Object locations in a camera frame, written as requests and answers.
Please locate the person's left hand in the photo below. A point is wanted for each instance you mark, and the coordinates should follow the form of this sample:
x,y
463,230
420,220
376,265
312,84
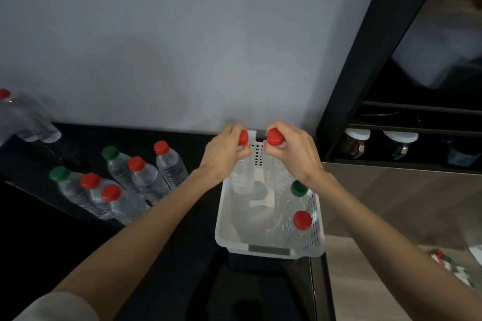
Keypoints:
x,y
222,155

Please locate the person's right hand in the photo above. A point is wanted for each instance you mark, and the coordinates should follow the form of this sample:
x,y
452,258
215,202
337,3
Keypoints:
x,y
301,159

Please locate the green-capped bottle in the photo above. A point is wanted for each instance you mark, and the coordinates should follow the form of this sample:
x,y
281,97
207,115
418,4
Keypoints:
x,y
299,188

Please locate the white perforated plastic basket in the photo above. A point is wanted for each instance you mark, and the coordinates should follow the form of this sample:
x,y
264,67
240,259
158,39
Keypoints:
x,y
241,226

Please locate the group of clear water bottles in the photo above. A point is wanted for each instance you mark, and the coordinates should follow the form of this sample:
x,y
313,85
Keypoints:
x,y
150,185

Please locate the person's right forearm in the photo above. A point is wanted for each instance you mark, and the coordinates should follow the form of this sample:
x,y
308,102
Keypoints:
x,y
395,249

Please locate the person's left forearm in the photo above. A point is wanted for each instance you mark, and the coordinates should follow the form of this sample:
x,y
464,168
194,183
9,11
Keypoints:
x,y
143,234

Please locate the person's white shirt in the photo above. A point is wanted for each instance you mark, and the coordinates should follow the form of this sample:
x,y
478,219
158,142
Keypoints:
x,y
56,309

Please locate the glass mug with white lid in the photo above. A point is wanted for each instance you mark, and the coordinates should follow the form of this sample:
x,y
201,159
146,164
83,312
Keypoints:
x,y
354,146

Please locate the dark green mug white lid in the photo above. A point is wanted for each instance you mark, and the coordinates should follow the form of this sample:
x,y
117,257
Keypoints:
x,y
399,147

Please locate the wooden cabinet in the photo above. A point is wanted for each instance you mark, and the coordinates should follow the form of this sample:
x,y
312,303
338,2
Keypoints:
x,y
395,200

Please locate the black shelf unit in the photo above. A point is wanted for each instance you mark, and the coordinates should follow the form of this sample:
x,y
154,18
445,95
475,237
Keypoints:
x,y
357,68

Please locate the black glossy table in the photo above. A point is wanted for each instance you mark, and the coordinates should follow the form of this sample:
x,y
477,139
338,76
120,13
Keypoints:
x,y
169,294

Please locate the teal cup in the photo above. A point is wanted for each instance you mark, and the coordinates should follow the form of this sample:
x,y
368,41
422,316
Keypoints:
x,y
461,155

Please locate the small red green sachet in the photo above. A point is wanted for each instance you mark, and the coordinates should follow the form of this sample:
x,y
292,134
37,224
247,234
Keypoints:
x,y
438,257

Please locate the small green white sachet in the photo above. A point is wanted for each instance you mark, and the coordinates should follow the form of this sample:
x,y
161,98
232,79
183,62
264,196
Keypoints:
x,y
461,275

